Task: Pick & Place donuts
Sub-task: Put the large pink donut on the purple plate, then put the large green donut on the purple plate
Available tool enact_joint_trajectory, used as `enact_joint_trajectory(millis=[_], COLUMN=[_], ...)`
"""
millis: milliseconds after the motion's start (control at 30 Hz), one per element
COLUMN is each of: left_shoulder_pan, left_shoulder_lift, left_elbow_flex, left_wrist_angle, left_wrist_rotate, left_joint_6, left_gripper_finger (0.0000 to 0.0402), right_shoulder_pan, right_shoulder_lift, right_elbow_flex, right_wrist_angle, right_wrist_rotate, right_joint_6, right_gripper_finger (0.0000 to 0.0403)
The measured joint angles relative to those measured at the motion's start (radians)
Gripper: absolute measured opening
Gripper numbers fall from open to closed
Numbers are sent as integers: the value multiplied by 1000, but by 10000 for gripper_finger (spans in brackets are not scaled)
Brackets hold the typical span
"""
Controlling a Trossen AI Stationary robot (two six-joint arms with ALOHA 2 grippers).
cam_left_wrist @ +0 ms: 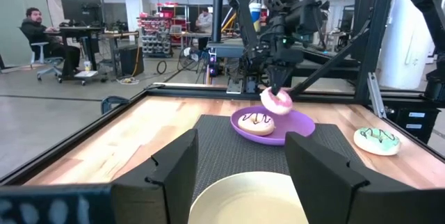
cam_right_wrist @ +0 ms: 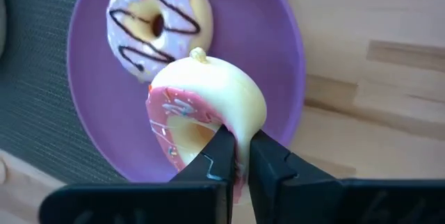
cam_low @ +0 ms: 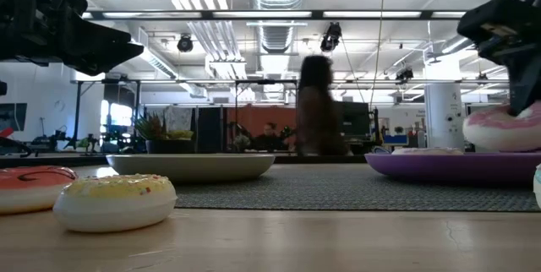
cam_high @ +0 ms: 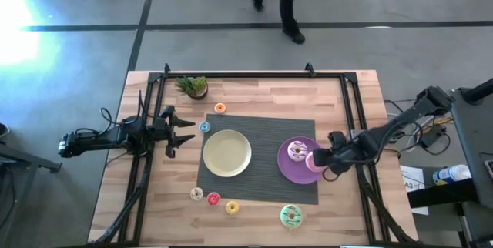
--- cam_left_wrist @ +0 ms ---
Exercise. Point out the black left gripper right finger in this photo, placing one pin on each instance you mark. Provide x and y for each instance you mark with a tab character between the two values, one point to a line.
320	182

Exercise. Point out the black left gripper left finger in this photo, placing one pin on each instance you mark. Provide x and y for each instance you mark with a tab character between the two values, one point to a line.
167	182

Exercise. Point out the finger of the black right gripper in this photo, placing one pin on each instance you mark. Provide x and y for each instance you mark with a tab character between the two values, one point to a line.
275	79
286	74

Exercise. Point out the pink frosted donut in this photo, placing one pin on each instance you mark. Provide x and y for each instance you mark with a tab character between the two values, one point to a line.
274	107

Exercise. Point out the mint green donut chocolate drizzle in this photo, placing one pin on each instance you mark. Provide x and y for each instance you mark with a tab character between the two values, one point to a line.
377	144

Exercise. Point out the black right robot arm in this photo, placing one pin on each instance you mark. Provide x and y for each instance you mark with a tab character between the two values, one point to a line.
240	5

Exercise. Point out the black neighbouring robot arm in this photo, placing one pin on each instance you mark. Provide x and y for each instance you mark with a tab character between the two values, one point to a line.
432	12

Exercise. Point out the blue white cylinder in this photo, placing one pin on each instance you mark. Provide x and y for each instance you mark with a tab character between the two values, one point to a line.
254	15

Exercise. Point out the purple plate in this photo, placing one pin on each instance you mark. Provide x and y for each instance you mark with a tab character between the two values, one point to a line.
295	123

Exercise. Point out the cream donut chocolate drizzle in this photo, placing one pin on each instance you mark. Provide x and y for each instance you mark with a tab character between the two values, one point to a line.
256	128

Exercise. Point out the dark grey woven placemat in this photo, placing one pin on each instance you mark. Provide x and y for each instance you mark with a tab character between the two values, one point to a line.
222	147

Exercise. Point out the cream beige plate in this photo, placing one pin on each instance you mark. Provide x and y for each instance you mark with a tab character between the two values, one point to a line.
243	199

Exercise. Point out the standing person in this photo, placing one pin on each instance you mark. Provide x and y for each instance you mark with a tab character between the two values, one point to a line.
205	22

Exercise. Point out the black floor fan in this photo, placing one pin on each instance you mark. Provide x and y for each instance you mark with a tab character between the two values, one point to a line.
189	58

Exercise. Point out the black box white labels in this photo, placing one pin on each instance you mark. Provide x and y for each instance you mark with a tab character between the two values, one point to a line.
417	126

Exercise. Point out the red parts shelving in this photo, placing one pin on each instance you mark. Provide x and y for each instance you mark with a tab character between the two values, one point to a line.
156	32

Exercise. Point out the black equipment box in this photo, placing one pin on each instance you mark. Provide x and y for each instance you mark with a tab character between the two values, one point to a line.
130	60

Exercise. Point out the wooden workbench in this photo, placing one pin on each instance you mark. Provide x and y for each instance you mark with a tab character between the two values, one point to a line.
118	35

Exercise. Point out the black rolling desk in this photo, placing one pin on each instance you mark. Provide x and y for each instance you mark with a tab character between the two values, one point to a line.
88	43

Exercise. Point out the white office chair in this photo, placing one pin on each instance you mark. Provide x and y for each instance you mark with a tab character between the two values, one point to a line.
43	60

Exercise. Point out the black computer monitor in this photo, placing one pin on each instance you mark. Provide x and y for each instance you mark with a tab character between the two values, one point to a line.
80	6

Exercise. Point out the seated person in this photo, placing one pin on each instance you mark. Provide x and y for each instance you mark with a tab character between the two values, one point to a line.
34	31

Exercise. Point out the black diagonal frame strut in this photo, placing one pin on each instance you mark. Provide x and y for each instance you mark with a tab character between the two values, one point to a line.
330	64

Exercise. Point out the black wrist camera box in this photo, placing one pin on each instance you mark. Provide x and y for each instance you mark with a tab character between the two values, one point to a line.
310	17

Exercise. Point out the black vertical frame post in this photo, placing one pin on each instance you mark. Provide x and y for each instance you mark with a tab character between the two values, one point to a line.
217	8

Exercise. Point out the silver metal bracket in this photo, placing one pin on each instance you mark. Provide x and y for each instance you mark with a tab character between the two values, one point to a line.
376	95

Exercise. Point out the black wide frame post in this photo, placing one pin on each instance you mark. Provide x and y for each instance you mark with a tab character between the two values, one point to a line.
373	36

